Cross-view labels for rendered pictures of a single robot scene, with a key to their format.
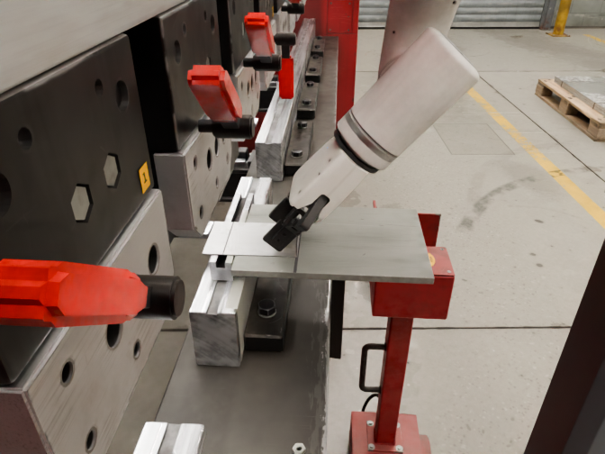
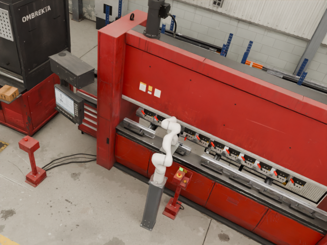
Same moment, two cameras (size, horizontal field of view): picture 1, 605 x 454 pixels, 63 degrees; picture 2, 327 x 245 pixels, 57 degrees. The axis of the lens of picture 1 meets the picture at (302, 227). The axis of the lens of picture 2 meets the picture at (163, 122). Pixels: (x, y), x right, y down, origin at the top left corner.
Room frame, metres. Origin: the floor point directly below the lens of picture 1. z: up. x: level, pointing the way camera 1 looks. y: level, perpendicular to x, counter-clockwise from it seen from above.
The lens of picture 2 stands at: (1.22, -2.80, 3.88)
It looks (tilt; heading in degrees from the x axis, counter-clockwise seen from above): 41 degrees down; 105
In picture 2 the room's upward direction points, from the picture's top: 12 degrees clockwise
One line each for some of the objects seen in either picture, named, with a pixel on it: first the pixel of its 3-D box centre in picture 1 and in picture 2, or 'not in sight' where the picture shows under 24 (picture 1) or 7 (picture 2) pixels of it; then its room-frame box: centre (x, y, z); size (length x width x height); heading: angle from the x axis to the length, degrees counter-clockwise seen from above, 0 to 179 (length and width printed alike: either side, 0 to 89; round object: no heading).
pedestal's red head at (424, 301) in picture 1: (408, 258); (182, 177); (0.91, -0.24, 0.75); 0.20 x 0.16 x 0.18; 176
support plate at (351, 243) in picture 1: (332, 239); (169, 147); (0.61, -0.04, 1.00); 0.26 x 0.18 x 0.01; 86
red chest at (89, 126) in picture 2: not in sight; (98, 111); (-0.86, 0.55, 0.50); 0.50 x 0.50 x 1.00; 86
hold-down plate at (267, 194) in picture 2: (314, 68); (270, 196); (2.01, -0.05, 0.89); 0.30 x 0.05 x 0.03; 176
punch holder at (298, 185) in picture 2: not in sight; (297, 181); (2.19, 0.00, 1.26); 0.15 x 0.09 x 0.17; 176
